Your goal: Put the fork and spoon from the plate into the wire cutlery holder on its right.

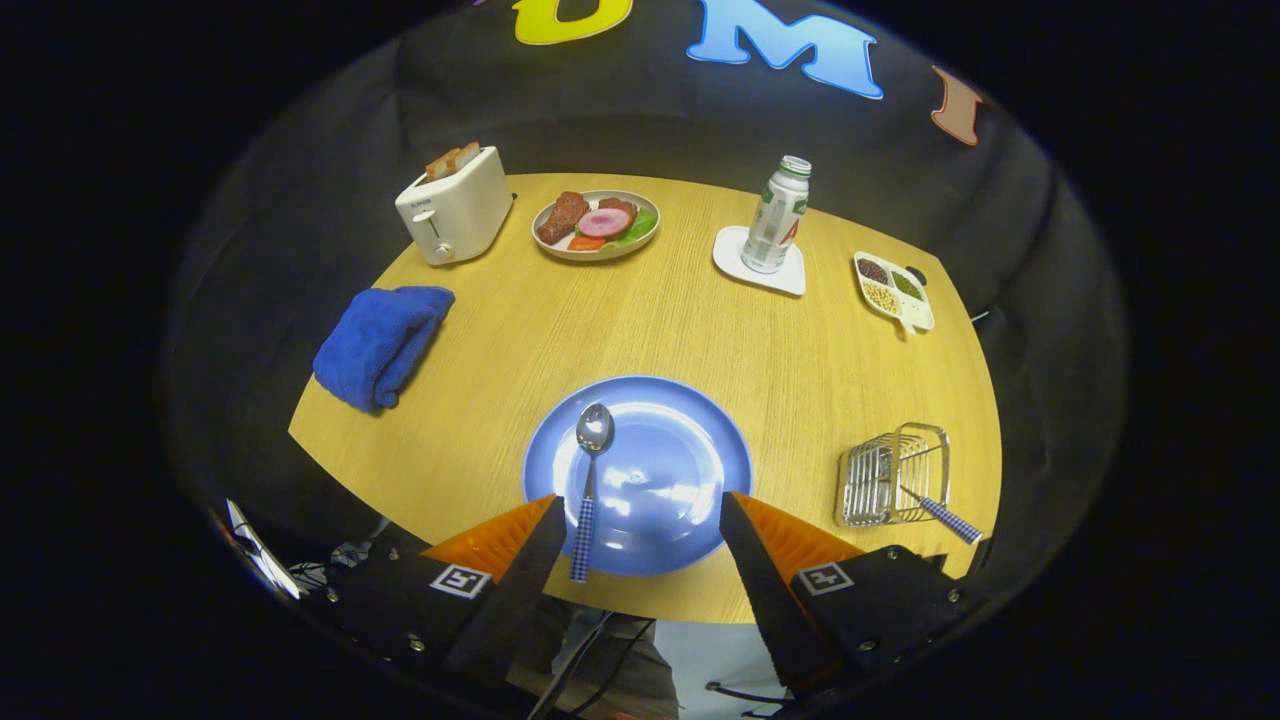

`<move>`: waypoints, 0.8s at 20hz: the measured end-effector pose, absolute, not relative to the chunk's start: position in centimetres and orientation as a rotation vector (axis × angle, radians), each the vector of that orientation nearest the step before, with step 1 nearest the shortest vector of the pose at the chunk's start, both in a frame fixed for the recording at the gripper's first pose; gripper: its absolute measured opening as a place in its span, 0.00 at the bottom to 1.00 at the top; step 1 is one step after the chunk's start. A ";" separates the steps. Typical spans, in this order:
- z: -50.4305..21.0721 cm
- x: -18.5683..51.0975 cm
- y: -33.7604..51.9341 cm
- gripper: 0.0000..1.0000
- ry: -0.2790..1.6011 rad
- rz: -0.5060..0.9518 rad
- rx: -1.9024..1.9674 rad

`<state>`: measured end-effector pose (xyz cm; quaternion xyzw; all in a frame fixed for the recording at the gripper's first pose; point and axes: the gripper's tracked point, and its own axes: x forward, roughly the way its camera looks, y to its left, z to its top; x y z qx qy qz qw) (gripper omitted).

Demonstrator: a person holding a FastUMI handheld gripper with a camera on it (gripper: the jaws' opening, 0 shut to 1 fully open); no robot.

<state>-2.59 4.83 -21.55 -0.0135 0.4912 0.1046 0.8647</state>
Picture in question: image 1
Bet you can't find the black backdrop cloth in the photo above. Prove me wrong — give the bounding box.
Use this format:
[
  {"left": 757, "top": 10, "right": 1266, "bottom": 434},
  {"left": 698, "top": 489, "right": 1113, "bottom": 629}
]
[{"left": 165, "top": 0, "right": 1131, "bottom": 641}]

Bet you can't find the green lettuce leaf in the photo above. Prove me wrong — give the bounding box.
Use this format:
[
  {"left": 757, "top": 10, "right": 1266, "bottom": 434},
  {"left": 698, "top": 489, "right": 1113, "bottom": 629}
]
[{"left": 605, "top": 208, "right": 658, "bottom": 249}]

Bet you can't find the white toaster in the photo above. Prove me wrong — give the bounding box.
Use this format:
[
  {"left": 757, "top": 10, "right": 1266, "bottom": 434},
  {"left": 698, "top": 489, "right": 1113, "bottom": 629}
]
[{"left": 394, "top": 146, "right": 514, "bottom": 266}]

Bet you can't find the fork blue checked handle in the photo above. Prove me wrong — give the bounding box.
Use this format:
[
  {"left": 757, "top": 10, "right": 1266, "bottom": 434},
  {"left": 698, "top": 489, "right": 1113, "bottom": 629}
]
[{"left": 900, "top": 485, "right": 984, "bottom": 546}]

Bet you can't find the brown meat piece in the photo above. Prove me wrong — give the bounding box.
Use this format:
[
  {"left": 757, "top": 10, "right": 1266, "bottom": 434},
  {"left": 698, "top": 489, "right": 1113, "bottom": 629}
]
[{"left": 537, "top": 191, "right": 591, "bottom": 246}]

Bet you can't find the metal wire cutlery rack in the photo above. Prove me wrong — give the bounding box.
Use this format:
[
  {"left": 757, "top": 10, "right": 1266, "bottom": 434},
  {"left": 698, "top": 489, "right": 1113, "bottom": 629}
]
[{"left": 833, "top": 422, "right": 951, "bottom": 528}]

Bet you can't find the white square coaster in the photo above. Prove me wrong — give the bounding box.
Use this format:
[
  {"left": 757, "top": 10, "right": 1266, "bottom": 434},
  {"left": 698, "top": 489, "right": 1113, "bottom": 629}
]
[{"left": 712, "top": 225, "right": 807, "bottom": 297}]

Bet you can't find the blue folded towel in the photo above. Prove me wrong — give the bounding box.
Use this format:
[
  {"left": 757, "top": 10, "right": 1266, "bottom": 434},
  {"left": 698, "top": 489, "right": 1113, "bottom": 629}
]
[{"left": 312, "top": 286, "right": 456, "bottom": 413}]

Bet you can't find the white-edged flat panel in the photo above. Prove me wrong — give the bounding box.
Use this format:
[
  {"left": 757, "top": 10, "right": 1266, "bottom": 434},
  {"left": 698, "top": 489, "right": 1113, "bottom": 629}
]
[{"left": 225, "top": 498, "right": 303, "bottom": 601}]

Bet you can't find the grey food plate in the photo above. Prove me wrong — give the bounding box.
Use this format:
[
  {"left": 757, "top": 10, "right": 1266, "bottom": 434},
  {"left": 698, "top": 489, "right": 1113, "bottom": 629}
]
[{"left": 531, "top": 190, "right": 661, "bottom": 263}]

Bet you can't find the white bottle green cap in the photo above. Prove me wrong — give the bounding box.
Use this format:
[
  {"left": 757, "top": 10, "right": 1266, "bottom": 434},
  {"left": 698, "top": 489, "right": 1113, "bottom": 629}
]
[{"left": 741, "top": 155, "right": 813, "bottom": 275}]

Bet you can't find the blue round plate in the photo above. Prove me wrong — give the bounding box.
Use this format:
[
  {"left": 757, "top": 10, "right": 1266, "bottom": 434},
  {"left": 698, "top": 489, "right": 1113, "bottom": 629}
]
[{"left": 522, "top": 375, "right": 753, "bottom": 578}]

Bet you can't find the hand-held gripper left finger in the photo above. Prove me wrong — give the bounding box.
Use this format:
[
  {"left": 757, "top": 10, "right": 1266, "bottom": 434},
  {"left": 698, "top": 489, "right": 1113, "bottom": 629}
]
[{"left": 325, "top": 493, "right": 568, "bottom": 681}]

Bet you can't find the white divided bean dish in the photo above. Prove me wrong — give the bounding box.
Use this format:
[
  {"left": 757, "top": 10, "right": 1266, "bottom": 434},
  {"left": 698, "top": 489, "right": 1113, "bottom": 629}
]
[{"left": 853, "top": 250, "right": 936, "bottom": 336}]

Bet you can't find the spoon blue checked handle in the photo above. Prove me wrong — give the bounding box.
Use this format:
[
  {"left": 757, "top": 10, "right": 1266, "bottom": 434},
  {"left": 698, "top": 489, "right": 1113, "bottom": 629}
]
[{"left": 570, "top": 402, "right": 616, "bottom": 584}]

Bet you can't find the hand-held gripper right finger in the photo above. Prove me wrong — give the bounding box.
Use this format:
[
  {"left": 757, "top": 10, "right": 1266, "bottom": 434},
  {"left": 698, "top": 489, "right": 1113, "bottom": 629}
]
[{"left": 720, "top": 490, "right": 976, "bottom": 701}]

